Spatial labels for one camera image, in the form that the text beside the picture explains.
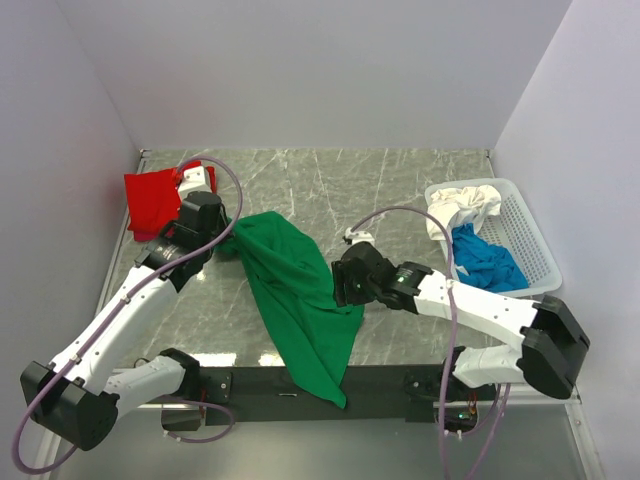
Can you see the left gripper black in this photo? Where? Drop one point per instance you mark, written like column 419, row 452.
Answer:
column 223, row 226

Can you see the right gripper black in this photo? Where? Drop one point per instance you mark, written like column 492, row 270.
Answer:
column 341, row 275

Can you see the green t shirt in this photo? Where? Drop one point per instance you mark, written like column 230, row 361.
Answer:
column 292, row 286

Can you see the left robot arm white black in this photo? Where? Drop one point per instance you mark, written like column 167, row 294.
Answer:
column 77, row 395

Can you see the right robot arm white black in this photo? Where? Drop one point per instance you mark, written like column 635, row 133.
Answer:
column 541, row 342

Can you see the folded red t shirt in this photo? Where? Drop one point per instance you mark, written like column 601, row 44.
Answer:
column 152, row 197

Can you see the folded magenta t shirt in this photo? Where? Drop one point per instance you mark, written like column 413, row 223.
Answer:
column 140, row 236

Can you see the white crumpled t shirt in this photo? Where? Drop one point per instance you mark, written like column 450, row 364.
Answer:
column 456, row 207

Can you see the blue crumpled t shirt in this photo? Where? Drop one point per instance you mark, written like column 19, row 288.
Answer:
column 485, row 266

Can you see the white plastic basket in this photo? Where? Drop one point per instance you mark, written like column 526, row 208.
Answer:
column 516, row 230

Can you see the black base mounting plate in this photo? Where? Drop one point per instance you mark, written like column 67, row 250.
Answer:
column 263, row 394

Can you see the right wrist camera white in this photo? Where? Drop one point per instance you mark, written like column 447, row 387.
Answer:
column 352, row 237

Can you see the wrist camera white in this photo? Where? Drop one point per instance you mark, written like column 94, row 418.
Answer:
column 195, row 179
column 352, row 237

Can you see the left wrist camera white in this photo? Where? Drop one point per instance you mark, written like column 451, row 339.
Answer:
column 195, row 179

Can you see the aluminium frame rail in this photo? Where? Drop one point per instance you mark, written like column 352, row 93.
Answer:
column 520, row 394

